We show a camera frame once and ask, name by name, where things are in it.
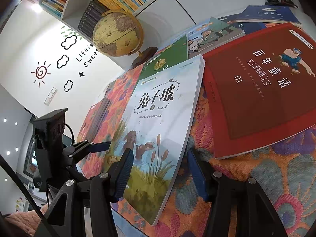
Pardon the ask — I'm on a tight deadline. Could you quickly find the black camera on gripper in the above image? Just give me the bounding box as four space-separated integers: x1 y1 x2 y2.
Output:
33 109 68 150

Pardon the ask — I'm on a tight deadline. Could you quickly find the white wall switch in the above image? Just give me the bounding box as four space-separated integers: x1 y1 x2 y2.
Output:
44 87 57 106

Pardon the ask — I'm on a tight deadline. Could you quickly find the red fairy tale book 01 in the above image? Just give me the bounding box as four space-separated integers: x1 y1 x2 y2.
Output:
203 23 315 159

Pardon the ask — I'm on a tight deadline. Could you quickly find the illustrated figures book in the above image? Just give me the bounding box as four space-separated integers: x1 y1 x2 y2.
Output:
186 17 245 58

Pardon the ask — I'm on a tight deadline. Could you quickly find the black book set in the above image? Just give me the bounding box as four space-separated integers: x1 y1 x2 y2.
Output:
78 0 109 38

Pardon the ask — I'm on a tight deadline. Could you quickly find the black cable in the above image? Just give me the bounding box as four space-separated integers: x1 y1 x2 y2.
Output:
0 123 74 237

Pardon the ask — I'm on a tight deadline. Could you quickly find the white rabbit slope book 1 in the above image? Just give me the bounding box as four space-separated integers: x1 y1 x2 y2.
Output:
103 55 205 225

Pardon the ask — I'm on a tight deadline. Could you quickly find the white bookshelf cabinet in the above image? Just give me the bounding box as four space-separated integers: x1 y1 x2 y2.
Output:
38 0 284 70

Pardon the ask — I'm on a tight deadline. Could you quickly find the dark blue book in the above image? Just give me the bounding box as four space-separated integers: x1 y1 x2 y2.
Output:
236 5 303 28

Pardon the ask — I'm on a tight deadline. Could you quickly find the green cover book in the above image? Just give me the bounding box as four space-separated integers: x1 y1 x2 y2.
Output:
139 34 188 80

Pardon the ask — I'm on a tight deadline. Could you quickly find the floral orange tablecloth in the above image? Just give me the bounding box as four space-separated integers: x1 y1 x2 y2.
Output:
76 22 316 237

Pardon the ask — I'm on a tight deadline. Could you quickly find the antique yellow globe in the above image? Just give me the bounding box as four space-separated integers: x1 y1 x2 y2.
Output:
92 10 157 69

